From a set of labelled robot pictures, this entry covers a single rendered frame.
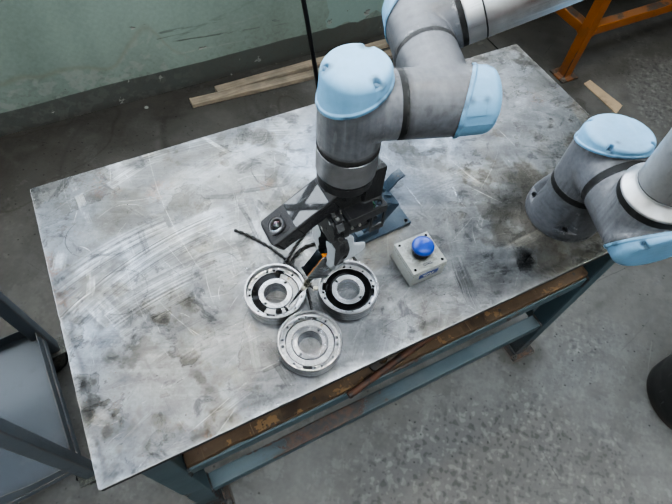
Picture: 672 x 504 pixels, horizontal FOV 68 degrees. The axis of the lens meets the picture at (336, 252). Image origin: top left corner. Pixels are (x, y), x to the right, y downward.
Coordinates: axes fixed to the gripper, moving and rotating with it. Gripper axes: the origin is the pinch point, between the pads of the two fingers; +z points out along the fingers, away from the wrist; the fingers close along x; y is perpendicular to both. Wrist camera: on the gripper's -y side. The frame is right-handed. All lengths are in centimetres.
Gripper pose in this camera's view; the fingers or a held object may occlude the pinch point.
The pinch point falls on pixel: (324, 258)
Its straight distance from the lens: 77.7
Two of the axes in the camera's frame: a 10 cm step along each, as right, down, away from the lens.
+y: 8.7, -3.9, 2.9
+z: -0.5, 5.3, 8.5
